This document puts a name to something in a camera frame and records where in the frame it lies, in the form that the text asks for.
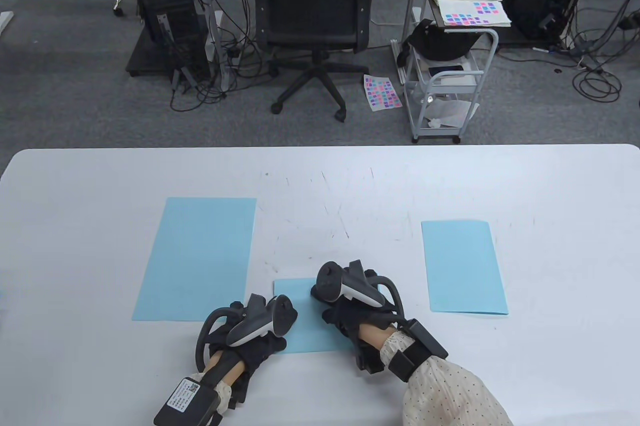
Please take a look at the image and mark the person's left hand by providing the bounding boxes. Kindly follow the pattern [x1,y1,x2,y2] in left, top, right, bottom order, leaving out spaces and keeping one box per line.
[205,295,288,374]

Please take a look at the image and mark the white loose papers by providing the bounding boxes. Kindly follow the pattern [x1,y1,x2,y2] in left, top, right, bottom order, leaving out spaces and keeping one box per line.
[425,99,480,128]

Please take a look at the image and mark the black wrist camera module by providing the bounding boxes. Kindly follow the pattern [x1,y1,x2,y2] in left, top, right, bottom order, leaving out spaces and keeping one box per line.
[153,376,223,426]
[355,319,449,382]

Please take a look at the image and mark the person's right hand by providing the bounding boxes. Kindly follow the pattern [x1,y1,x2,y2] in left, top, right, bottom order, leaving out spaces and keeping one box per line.
[311,261,402,347]

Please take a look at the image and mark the black white controller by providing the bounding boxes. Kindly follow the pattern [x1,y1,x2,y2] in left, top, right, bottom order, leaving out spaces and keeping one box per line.
[194,295,299,372]
[315,260,403,317]

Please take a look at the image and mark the black bag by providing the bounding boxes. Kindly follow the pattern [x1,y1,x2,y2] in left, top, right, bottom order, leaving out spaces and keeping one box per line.
[397,19,478,67]

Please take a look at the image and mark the white metal cart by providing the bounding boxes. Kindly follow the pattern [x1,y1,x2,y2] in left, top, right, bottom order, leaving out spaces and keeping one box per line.
[402,6,500,143]

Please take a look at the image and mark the left black wrist camera module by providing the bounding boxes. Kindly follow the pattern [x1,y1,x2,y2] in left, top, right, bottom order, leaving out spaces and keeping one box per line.
[153,376,223,426]

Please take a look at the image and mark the person's left forearm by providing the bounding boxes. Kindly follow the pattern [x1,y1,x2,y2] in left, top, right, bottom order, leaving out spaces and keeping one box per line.
[202,351,248,414]

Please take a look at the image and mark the right black white controller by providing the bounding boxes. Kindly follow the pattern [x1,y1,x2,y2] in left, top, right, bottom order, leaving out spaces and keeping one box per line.
[315,260,403,317]

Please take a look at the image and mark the right black wrist camera module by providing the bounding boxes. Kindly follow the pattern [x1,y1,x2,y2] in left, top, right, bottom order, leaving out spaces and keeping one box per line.
[355,319,449,382]

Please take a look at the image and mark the left black white controller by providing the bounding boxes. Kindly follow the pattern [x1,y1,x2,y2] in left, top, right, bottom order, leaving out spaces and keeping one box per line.
[194,295,299,372]

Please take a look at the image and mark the black cable coil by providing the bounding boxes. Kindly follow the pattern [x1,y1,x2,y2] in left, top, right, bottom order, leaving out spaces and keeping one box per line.
[572,66,622,103]

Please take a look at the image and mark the black cable bundle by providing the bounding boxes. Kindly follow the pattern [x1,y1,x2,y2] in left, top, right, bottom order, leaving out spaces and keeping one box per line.
[169,0,273,113]

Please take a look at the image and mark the colourful sticker sheet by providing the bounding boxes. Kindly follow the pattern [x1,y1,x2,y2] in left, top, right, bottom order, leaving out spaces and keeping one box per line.
[363,74,403,111]
[437,0,513,28]

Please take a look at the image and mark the light blue paper sheet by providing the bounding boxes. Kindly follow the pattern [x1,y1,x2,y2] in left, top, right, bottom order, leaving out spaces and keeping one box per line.
[273,277,386,355]
[131,197,258,322]
[421,220,510,317]

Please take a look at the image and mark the black platform base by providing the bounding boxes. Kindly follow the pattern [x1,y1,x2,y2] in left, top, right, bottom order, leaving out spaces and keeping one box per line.
[125,26,211,78]

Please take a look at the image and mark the person's right forearm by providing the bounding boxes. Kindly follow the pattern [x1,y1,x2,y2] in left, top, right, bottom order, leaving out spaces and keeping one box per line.
[357,324,516,426]

